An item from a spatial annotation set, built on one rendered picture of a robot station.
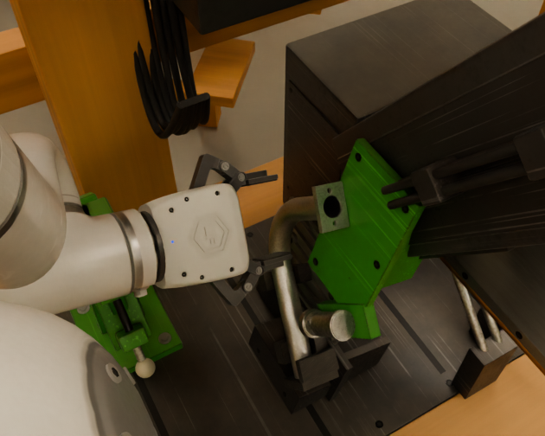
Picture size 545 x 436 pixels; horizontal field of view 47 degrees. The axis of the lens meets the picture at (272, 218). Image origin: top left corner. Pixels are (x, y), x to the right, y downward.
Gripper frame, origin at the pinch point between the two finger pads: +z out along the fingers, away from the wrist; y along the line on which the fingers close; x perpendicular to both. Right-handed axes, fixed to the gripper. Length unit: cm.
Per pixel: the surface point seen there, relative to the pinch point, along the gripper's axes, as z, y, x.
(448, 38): 33.4, 18.9, 0.1
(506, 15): 235, 58, 143
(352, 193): 8.6, 1.1, -4.5
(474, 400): 28.0, -32.3, 1.0
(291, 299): 6.1, -12.3, 9.7
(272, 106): 106, 31, 166
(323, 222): 4.9, -1.6, -3.0
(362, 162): 8.6, 4.5, -7.2
